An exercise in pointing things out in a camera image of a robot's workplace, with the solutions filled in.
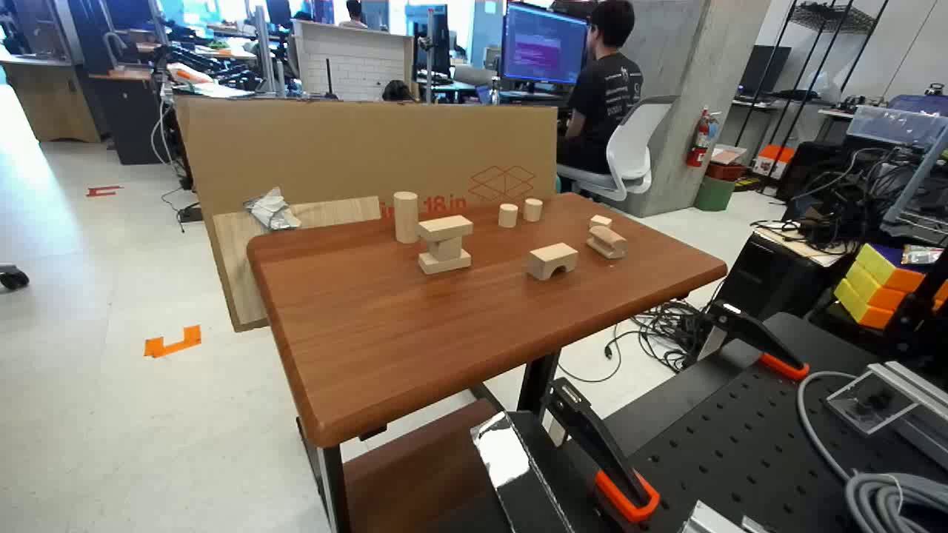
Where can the crumpled plastic bag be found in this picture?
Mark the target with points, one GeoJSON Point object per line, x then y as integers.
{"type": "Point", "coordinates": [270, 210]}

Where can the flat wooden block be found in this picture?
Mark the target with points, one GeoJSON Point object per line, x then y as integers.
{"type": "Point", "coordinates": [445, 264]}

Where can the small wooden block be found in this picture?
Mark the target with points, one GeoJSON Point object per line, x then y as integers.
{"type": "Point", "coordinates": [599, 221]}
{"type": "Point", "coordinates": [610, 235]}
{"type": "Point", "coordinates": [604, 250]}

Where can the person in black shirt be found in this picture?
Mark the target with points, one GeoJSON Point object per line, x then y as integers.
{"type": "Point", "coordinates": [607, 93]}

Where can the computer monitor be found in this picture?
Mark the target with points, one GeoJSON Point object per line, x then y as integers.
{"type": "Point", "coordinates": [543, 45]}

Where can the colourful cube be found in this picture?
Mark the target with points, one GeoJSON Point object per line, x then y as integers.
{"type": "Point", "coordinates": [875, 287]}

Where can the white board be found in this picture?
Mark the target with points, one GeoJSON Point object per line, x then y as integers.
{"type": "Point", "coordinates": [356, 60]}

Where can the plywood board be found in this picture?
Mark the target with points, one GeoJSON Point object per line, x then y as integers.
{"type": "Point", "coordinates": [232, 267]}

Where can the black metal shelf rack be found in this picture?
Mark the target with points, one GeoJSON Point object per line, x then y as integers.
{"type": "Point", "coordinates": [789, 70]}

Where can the wooden cabinet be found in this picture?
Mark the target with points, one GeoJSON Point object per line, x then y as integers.
{"type": "Point", "coordinates": [48, 100]}

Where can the black table leg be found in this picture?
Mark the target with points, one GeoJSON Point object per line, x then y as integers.
{"type": "Point", "coordinates": [333, 489]}
{"type": "Point", "coordinates": [538, 380]}

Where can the large cardboard box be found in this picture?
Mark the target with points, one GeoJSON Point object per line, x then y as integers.
{"type": "Point", "coordinates": [315, 150]}

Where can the small wooden cylinder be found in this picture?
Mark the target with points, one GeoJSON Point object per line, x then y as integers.
{"type": "Point", "coordinates": [535, 211]}
{"type": "Point", "coordinates": [509, 217]}

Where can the white office chair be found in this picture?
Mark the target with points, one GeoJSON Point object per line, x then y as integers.
{"type": "Point", "coordinates": [633, 152]}

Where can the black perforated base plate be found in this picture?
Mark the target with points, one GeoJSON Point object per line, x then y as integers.
{"type": "Point", "coordinates": [731, 446]}

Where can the tall wooden cylinder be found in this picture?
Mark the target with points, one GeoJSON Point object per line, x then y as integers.
{"type": "Point", "coordinates": [408, 217]}

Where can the black caster wheel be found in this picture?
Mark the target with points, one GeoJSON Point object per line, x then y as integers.
{"type": "Point", "coordinates": [13, 276]}

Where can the notched wooden block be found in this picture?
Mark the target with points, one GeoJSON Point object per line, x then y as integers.
{"type": "Point", "coordinates": [445, 229]}

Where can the red fire extinguisher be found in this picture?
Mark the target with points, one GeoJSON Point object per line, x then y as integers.
{"type": "Point", "coordinates": [703, 137]}

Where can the clear plastic box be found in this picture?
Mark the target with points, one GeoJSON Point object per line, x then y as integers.
{"type": "Point", "coordinates": [864, 402]}

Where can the wooden arch block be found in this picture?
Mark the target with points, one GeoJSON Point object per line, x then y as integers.
{"type": "Point", "coordinates": [553, 260]}

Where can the green bin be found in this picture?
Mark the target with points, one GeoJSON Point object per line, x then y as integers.
{"type": "Point", "coordinates": [713, 195]}

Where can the shiny metal plate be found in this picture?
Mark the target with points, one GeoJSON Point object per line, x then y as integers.
{"type": "Point", "coordinates": [501, 451]}

